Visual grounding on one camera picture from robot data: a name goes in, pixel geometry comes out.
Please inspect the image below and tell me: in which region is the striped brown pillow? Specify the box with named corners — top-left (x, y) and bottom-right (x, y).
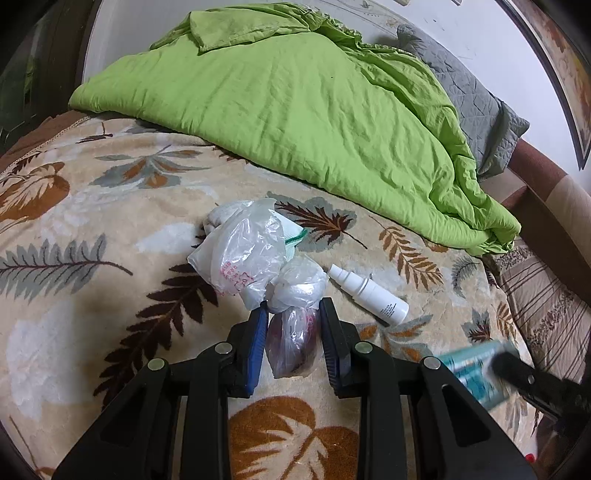
top-left (489, 237), bottom-right (591, 384)

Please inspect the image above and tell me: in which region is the white red-printed plastic bag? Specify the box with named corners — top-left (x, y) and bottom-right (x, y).
top-left (187, 198), bottom-right (289, 311)

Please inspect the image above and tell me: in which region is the grey quilted pillow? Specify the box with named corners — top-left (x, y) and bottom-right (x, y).
top-left (396, 24), bottom-right (531, 178)

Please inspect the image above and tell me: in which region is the green duvet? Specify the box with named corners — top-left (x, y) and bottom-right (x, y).
top-left (68, 2), bottom-right (522, 257)

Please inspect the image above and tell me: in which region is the white green-edged face mask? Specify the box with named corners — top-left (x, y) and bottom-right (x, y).
top-left (281, 222), bottom-right (308, 261)

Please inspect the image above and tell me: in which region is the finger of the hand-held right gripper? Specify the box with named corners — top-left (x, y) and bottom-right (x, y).
top-left (489, 351), bottom-right (591, 416)

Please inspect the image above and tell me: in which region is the white spray bottle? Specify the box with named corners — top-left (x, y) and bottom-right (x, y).
top-left (328, 264), bottom-right (410, 325)

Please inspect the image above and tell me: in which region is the leaf-printed beige blanket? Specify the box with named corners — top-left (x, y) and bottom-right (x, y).
top-left (0, 115), bottom-right (541, 480)

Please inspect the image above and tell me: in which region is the framed wall picture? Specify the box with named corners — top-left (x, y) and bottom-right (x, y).
top-left (501, 0), bottom-right (591, 169)

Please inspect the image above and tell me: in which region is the clear plastic bag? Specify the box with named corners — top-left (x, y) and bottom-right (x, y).
top-left (264, 256), bottom-right (329, 379)

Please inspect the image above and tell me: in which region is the brown bed headboard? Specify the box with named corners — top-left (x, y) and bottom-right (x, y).
top-left (501, 138), bottom-right (591, 222)

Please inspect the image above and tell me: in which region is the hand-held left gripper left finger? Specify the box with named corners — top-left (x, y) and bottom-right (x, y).
top-left (53, 307), bottom-right (269, 480)

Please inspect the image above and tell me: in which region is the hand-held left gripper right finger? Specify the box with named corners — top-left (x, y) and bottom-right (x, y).
top-left (321, 299), bottom-right (536, 480)

